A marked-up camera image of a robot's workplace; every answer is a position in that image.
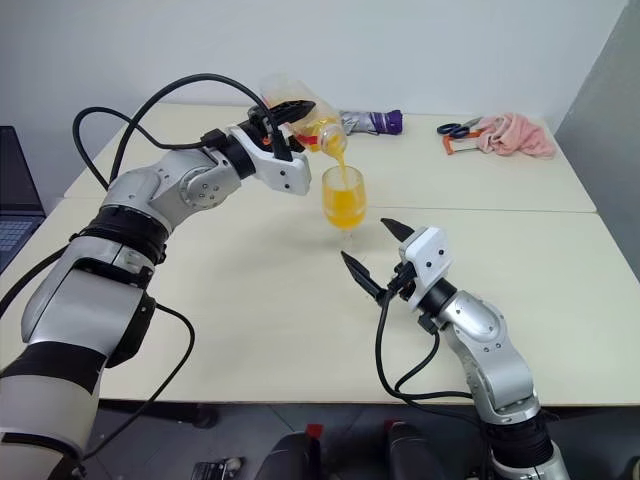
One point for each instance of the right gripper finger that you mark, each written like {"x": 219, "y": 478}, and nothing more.
{"x": 397, "y": 231}
{"x": 362, "y": 274}

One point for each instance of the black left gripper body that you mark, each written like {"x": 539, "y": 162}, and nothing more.
{"x": 260, "y": 125}

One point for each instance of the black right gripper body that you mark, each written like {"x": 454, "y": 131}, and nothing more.
{"x": 402, "y": 282}

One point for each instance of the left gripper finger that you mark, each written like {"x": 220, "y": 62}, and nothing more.
{"x": 295, "y": 110}

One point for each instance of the clear orange juice bottle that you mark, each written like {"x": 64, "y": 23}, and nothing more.
{"x": 280, "y": 87}

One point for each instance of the glass of orange juice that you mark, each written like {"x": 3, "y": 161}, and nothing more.
{"x": 345, "y": 200}

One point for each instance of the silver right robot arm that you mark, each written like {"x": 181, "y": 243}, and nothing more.
{"x": 485, "y": 340}

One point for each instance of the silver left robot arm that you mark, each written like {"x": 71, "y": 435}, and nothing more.
{"x": 150, "y": 190}

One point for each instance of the folded silver purple umbrella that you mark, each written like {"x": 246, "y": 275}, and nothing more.
{"x": 372, "y": 121}

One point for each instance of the orange framed hand tool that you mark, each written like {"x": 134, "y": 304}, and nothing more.
{"x": 450, "y": 146}

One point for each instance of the pink cloth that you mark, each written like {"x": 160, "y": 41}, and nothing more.
{"x": 517, "y": 135}

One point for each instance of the black rounded shape red mark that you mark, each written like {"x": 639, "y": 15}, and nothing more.
{"x": 407, "y": 450}
{"x": 300, "y": 450}

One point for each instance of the black table caster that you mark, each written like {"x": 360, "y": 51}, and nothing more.
{"x": 206, "y": 416}

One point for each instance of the grey partition panel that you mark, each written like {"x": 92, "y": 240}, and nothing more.
{"x": 600, "y": 125}

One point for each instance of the small black wheeled base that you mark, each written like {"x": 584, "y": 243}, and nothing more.
{"x": 220, "y": 469}

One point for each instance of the dark laptop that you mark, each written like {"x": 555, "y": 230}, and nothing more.
{"x": 15, "y": 200}

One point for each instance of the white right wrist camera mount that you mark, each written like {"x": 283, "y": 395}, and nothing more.
{"x": 430, "y": 250}

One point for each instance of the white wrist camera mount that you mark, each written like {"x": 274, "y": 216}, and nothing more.
{"x": 285, "y": 172}
{"x": 430, "y": 250}

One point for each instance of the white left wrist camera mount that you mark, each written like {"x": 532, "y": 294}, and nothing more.
{"x": 285, "y": 172}

